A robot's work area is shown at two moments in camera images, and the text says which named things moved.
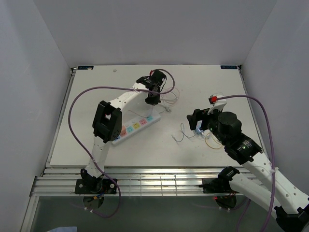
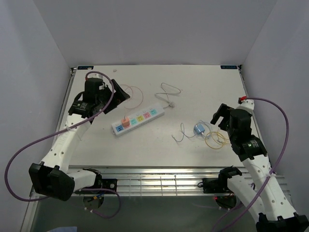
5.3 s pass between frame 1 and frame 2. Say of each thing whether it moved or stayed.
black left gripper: moved
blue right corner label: stayed
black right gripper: moved
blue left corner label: stayed
